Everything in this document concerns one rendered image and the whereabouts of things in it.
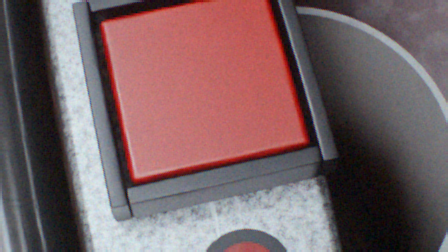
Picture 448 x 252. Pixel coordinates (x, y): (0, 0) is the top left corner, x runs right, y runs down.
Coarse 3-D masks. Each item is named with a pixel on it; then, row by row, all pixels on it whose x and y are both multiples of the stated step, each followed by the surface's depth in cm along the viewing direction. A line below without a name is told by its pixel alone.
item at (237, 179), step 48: (96, 0) 41; (144, 0) 41; (192, 0) 42; (288, 0) 41; (96, 48) 41; (288, 48) 41; (96, 96) 40; (144, 192) 39; (192, 192) 39; (240, 192) 40
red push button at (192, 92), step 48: (240, 0) 41; (144, 48) 41; (192, 48) 41; (240, 48) 41; (144, 96) 40; (192, 96) 40; (240, 96) 40; (288, 96) 40; (144, 144) 40; (192, 144) 40; (240, 144) 39; (288, 144) 39
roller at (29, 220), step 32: (0, 0) 43; (0, 32) 43; (0, 64) 42; (0, 96) 42; (32, 96) 43; (0, 128) 41; (32, 128) 42; (0, 160) 41; (32, 160) 42; (0, 192) 40; (32, 192) 41; (0, 224) 40; (32, 224) 41
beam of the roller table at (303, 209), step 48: (48, 0) 43; (48, 48) 43; (96, 144) 41; (96, 192) 41; (288, 192) 40; (96, 240) 40; (144, 240) 40; (192, 240) 40; (288, 240) 40; (336, 240) 40
